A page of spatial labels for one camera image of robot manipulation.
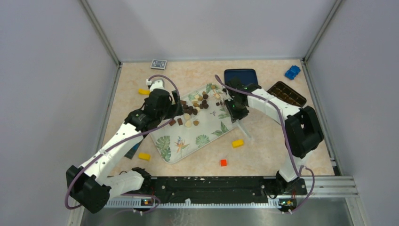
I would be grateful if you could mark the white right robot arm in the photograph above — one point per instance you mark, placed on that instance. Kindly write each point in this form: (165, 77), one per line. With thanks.
(300, 125)

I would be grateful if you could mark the blue chocolate box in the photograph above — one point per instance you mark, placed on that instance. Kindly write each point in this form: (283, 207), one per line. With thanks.
(287, 94)

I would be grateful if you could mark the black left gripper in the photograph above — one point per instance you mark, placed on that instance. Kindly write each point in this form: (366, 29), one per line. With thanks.
(175, 109)

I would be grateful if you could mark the dark blue box lid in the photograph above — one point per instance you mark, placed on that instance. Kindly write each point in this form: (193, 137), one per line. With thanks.
(241, 79)

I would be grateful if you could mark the dark rectangular chocolate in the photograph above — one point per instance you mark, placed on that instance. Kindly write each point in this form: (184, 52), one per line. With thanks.
(180, 121)

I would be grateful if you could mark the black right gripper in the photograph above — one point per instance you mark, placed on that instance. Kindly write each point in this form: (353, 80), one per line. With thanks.
(234, 115)

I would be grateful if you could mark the yellow curved block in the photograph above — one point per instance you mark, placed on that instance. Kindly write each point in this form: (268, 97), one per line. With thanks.
(144, 92)

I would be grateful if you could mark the yellow lego brick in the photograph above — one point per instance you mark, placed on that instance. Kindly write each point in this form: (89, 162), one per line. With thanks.
(144, 156)
(237, 143)

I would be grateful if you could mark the playing card deck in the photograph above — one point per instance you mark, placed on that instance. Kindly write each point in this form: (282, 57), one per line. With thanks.
(158, 64)

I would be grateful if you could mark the grey lego baseplate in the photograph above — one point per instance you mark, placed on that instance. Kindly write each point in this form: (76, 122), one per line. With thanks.
(130, 154)

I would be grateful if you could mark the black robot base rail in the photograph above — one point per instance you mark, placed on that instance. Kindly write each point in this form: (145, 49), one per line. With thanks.
(220, 190)

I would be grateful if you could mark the brown rectangular chocolate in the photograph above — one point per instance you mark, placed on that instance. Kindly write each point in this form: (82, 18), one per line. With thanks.
(172, 122)

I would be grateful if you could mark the clear plastic tongs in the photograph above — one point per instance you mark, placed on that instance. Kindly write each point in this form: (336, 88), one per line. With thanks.
(243, 129)

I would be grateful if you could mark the red lego cube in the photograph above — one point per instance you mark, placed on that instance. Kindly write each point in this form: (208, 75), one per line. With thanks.
(223, 162)

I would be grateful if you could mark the yellow lego brick right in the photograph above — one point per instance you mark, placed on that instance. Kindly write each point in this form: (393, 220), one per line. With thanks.
(237, 143)

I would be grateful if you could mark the yellow lego brick left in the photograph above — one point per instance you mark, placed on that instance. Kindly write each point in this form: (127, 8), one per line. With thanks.
(144, 156)

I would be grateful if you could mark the pile of assorted chocolates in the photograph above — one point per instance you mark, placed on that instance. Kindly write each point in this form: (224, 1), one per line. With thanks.
(207, 99)

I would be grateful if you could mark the floral serving tray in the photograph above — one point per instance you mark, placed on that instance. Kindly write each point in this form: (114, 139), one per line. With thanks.
(177, 142)

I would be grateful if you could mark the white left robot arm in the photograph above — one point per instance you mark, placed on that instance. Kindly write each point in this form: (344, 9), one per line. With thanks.
(90, 183)

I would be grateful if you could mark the blue toy car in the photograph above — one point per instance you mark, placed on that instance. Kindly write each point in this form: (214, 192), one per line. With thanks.
(292, 72)

